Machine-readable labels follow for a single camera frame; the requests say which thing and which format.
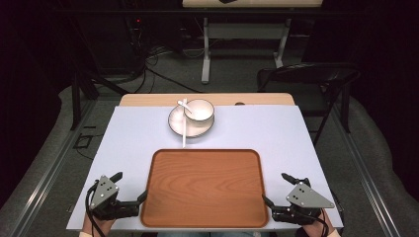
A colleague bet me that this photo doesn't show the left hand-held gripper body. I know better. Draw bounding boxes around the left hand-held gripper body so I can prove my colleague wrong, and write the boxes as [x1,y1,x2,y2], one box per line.
[87,175,141,221]

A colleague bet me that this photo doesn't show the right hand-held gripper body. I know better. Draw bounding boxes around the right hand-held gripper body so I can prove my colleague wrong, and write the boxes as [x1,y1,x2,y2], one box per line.
[271,177,335,226]

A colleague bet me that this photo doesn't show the brown wooden tray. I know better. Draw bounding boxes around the brown wooden tray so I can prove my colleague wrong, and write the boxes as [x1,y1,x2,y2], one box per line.
[140,148,270,229]

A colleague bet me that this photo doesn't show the person's left hand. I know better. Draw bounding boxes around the person's left hand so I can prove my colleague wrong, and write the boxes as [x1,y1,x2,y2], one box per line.
[82,211,116,237]

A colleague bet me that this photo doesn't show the person's right hand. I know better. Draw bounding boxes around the person's right hand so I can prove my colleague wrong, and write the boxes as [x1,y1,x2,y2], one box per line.
[304,210,334,237]

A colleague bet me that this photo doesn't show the pale table mat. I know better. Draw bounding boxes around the pale table mat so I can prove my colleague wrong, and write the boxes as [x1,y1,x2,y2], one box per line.
[65,105,344,231]

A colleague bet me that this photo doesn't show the white chopstick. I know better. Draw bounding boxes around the white chopstick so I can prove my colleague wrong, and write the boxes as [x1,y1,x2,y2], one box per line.
[182,98,186,149]
[183,98,188,148]

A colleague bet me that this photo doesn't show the wooden table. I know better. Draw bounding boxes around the wooden table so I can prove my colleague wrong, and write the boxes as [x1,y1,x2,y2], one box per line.
[118,92,295,107]

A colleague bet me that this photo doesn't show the white plate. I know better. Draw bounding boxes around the white plate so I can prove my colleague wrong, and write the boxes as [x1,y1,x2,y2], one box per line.
[167,104,215,138]

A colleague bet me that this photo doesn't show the black metal stand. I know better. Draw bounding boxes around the black metal stand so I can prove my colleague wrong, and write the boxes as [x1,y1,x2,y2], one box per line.
[69,70,130,131]

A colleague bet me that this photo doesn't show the white spoon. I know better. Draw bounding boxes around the white spoon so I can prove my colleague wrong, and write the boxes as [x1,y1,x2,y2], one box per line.
[177,99,194,115]

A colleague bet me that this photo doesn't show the white bowl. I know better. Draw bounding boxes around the white bowl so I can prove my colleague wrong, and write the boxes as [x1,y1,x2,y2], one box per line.
[183,98,215,123]

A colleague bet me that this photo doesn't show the black folding chair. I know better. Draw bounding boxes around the black folding chair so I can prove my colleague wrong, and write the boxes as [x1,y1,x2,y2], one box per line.
[256,62,362,146]

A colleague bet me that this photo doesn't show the black power strip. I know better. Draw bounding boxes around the black power strip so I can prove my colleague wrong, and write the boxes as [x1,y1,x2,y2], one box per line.
[126,16,146,68]

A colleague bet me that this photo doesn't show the white-framed table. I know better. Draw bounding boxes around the white-framed table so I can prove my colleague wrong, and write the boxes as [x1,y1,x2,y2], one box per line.
[182,0,324,85]

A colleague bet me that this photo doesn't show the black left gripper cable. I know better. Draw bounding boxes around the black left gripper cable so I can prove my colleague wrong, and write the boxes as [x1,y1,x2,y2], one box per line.
[85,179,107,237]

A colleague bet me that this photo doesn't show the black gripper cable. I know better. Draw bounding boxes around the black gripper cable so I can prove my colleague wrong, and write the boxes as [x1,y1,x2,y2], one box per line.
[314,210,331,237]
[85,179,107,237]

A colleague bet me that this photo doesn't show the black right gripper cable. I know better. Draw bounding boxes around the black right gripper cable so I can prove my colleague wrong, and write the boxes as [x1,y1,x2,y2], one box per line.
[314,210,331,237]

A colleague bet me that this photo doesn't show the metal floor rail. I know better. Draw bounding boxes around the metal floor rail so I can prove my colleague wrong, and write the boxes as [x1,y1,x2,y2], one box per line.
[9,98,97,237]
[329,98,402,237]

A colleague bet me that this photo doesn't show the black floor cables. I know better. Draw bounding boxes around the black floor cables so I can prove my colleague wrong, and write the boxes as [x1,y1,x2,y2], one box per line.
[131,45,206,95]

